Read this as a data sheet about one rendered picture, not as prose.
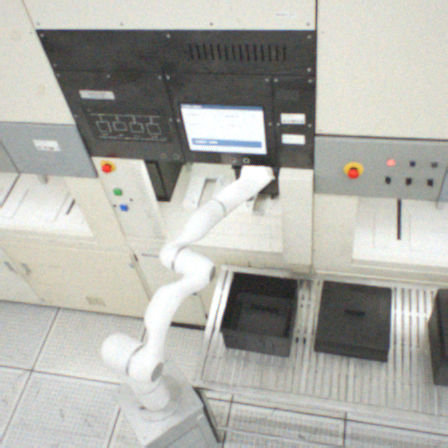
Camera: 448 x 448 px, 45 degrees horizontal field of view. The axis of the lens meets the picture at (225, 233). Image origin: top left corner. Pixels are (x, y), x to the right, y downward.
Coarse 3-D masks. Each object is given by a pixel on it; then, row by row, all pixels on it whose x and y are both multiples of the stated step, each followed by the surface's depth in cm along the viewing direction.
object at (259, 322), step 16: (240, 272) 226; (240, 288) 236; (256, 288) 233; (272, 288) 230; (288, 288) 227; (240, 304) 232; (256, 304) 234; (272, 304) 233; (288, 304) 232; (224, 320) 217; (240, 320) 230; (256, 320) 229; (272, 320) 228; (288, 320) 227; (224, 336) 216; (240, 336) 212; (256, 336) 209; (272, 336) 206; (288, 336) 205; (256, 352) 221; (272, 352) 217; (288, 352) 215
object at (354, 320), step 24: (336, 288) 224; (360, 288) 222; (384, 288) 221; (336, 312) 217; (360, 312) 213; (384, 312) 214; (336, 336) 210; (360, 336) 209; (384, 336) 208; (384, 360) 212
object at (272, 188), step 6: (234, 168) 237; (240, 168) 237; (240, 174) 240; (276, 174) 235; (276, 180) 238; (270, 186) 243; (276, 186) 242; (258, 192) 249; (264, 192) 248; (270, 192) 247; (276, 192) 246
